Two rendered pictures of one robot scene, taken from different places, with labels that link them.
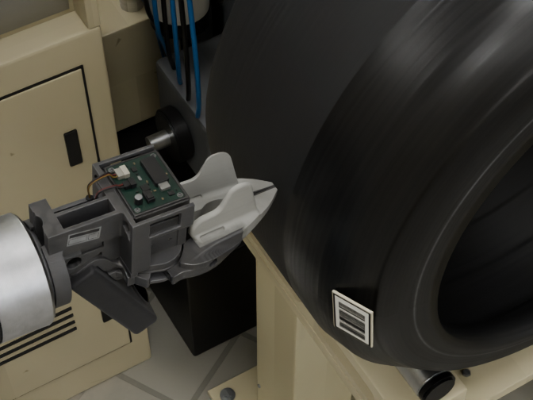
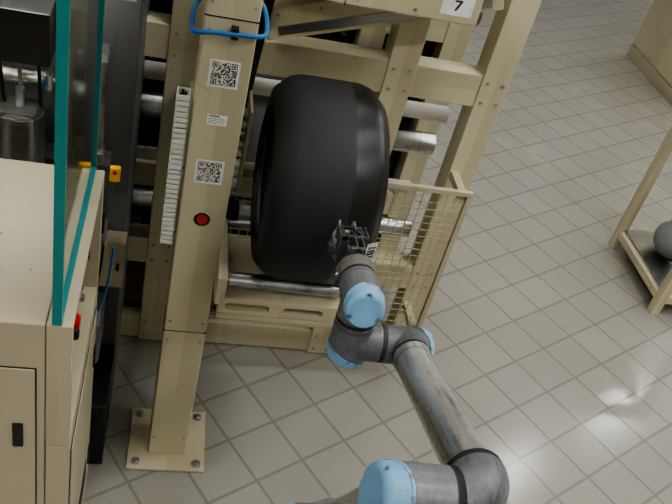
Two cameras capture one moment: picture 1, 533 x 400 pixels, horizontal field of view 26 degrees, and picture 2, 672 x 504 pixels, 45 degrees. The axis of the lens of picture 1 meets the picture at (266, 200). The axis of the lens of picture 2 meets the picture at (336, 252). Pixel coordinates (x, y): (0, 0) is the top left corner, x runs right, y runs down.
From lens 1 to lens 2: 171 cm
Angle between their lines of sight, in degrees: 53
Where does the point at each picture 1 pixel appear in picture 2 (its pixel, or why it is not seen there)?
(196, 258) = not seen: hidden behind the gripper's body
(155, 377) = (98, 486)
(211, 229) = not seen: hidden behind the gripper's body
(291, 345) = (193, 381)
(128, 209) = (360, 237)
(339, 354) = (295, 314)
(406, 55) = (366, 161)
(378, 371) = (318, 303)
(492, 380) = not seen: hidden behind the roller
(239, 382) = (132, 452)
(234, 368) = (121, 452)
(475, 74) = (382, 156)
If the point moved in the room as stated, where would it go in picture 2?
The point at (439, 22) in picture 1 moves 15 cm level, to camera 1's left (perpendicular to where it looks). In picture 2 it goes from (367, 149) to (344, 173)
